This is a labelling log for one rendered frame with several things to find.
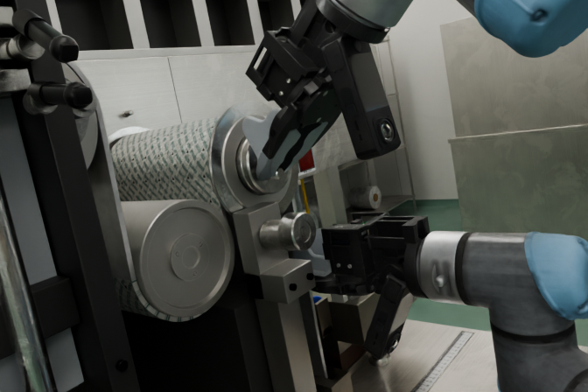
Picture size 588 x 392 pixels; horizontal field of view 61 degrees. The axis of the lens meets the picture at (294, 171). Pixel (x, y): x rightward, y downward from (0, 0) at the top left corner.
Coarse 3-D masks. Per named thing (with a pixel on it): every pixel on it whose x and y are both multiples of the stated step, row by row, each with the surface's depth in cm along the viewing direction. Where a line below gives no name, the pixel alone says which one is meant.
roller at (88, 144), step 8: (64, 64) 43; (64, 72) 43; (72, 72) 44; (72, 80) 44; (80, 80) 44; (96, 120) 45; (88, 128) 45; (96, 128) 45; (88, 136) 45; (96, 136) 45; (88, 144) 44; (88, 152) 44; (88, 160) 44
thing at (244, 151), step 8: (240, 144) 56; (248, 144) 55; (240, 152) 56; (248, 152) 55; (240, 160) 56; (248, 160) 55; (256, 160) 56; (240, 168) 56; (248, 168) 55; (240, 176) 56; (248, 176) 55; (288, 176) 60; (248, 184) 56; (256, 184) 56; (264, 184) 57; (272, 184) 57; (280, 184) 58; (256, 192) 57; (264, 192) 57; (272, 192) 58
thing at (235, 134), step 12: (240, 120) 57; (228, 132) 55; (240, 132) 57; (228, 144) 55; (228, 156) 55; (228, 168) 55; (228, 180) 55; (240, 180) 56; (288, 180) 62; (240, 192) 56; (276, 192) 61; (252, 204) 57
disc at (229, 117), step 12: (228, 108) 56; (240, 108) 57; (252, 108) 59; (264, 108) 60; (228, 120) 56; (216, 132) 54; (216, 144) 54; (216, 156) 54; (216, 168) 54; (216, 180) 54; (216, 192) 54; (228, 192) 55; (288, 192) 62; (228, 204) 55; (240, 204) 56; (288, 204) 62
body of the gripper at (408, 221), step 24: (360, 216) 63; (384, 216) 58; (408, 216) 56; (336, 240) 59; (360, 240) 55; (384, 240) 55; (408, 240) 53; (336, 264) 59; (360, 264) 56; (384, 264) 56; (408, 264) 52; (360, 288) 56; (408, 288) 53
